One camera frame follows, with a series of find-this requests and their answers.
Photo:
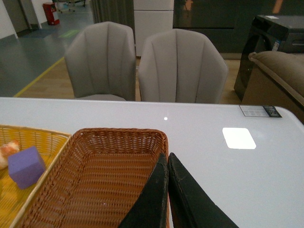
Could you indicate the yellow wicker basket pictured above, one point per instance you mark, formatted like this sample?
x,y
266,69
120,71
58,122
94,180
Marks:
x,y
48,143

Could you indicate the black table label sticker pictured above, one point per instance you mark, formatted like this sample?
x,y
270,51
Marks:
x,y
260,111

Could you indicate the grey chair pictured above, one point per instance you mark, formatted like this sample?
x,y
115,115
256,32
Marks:
x,y
101,63
181,66

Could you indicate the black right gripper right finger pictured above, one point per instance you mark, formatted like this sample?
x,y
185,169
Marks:
x,y
191,207

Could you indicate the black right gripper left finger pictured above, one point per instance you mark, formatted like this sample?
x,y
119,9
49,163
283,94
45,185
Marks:
x,y
150,209

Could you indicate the toy croissant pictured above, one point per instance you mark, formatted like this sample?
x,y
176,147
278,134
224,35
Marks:
x,y
7,150

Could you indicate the left grey chair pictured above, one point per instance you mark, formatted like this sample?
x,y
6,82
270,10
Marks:
x,y
101,63

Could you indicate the white refrigerator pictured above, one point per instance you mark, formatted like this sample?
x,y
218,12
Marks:
x,y
150,17

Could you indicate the brown wicker basket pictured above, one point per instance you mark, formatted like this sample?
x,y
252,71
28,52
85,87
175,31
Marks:
x,y
95,180

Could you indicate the purple foam cube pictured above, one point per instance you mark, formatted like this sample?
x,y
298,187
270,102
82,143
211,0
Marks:
x,y
26,167

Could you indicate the beige sofa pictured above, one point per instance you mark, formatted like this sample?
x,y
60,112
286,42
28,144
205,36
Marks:
x,y
277,79

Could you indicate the right grey chair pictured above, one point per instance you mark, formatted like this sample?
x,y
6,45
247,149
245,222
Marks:
x,y
181,66

